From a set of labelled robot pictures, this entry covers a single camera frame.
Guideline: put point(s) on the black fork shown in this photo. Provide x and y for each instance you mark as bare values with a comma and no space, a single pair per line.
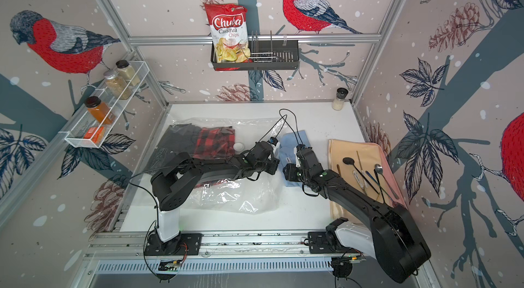
375,178

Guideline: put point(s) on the clear plastic vacuum bag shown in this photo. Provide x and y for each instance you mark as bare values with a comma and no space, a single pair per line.
225,165

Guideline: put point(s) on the black wire wall basket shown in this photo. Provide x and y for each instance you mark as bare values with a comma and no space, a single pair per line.
272,54

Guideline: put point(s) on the pepper grinder black cap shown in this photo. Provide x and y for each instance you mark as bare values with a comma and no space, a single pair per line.
339,100

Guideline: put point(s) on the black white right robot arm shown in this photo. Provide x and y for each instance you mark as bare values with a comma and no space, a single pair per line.
389,235

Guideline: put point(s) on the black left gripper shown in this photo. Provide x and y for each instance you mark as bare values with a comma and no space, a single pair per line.
275,163

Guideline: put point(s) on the red Chuba cassava chips bag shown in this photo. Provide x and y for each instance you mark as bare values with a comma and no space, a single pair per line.
229,33

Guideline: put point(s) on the clear acrylic wall shelf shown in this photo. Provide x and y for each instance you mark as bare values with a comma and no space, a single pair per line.
74,136

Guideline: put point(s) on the light blue cloth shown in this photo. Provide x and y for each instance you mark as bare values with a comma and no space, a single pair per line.
286,153

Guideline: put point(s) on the silver spoon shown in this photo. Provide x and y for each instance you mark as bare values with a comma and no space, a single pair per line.
379,170

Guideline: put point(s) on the grey pinstriped shirt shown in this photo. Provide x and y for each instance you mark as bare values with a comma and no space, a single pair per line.
178,138

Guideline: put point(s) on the orange sauce jar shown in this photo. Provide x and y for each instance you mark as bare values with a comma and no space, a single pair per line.
99,110

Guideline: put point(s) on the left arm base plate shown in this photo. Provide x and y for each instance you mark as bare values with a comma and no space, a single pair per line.
187,244

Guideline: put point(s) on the silver fork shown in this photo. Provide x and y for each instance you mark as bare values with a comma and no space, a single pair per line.
360,182

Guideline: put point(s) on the small orange box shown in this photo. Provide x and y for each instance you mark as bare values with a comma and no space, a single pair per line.
95,134

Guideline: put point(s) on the red black plaid shirt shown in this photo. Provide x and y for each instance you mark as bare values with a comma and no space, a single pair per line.
215,143

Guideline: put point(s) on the pink tray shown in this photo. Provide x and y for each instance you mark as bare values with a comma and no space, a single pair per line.
390,178

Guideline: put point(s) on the wooden chopstick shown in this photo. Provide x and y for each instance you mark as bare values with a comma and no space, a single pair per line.
360,164

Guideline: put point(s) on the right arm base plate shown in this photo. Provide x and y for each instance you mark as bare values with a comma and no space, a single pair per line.
325,243

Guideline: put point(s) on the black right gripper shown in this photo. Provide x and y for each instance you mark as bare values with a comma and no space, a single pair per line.
289,173

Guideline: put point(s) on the beige folded cloth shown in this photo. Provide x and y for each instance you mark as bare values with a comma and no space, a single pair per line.
338,150

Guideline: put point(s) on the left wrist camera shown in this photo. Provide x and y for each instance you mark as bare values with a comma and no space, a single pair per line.
274,142

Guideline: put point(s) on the aluminium mounting rail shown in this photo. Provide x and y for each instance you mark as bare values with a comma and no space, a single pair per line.
218,244

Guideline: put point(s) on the spice jar black lid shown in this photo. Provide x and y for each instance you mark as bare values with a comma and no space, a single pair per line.
127,72

